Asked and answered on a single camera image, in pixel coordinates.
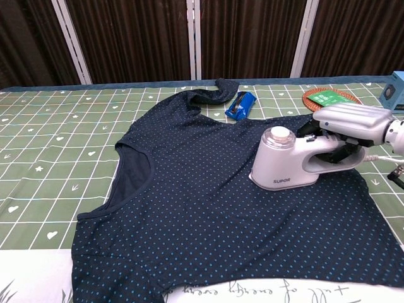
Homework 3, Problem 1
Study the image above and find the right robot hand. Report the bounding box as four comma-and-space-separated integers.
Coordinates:
296, 104, 396, 165

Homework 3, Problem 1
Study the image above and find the white handheld garment steamer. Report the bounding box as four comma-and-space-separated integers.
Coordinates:
248, 126, 367, 191

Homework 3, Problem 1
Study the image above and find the green sachet packet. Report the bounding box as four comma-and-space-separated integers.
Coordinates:
307, 89, 359, 107

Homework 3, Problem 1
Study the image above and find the light blue cardboard box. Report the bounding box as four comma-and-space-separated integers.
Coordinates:
378, 71, 404, 114

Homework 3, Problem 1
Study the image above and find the round woven rattan coaster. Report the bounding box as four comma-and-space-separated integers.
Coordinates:
302, 88, 363, 114

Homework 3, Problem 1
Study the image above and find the blue snack packet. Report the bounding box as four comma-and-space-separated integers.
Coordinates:
224, 90, 257, 122

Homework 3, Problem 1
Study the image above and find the navy polka dot t-shirt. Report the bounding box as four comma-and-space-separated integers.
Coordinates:
71, 78, 404, 303

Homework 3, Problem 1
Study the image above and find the green grid deer tablecloth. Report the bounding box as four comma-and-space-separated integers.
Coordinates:
0, 80, 404, 303

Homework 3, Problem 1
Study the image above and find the white cable with connector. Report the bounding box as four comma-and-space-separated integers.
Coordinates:
362, 153, 404, 165

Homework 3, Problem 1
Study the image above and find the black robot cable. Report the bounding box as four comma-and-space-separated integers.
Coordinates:
388, 166, 404, 186

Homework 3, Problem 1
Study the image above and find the white partition post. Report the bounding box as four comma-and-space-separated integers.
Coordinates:
289, 0, 320, 78
186, 0, 203, 81
51, 0, 93, 85

